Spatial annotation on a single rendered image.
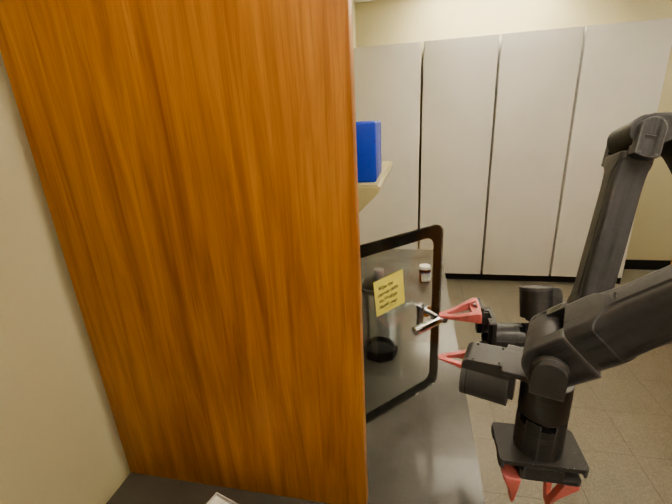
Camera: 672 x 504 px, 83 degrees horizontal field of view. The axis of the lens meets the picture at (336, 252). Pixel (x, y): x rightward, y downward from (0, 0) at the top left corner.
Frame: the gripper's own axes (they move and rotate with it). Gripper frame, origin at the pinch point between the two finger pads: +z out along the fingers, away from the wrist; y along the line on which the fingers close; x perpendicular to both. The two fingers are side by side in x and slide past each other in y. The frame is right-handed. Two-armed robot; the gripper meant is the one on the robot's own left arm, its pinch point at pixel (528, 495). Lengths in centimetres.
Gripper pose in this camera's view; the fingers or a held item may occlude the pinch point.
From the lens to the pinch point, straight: 67.7
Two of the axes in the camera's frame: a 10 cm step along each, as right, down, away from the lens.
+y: -9.8, -0.2, 2.0
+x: -2.0, 3.3, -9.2
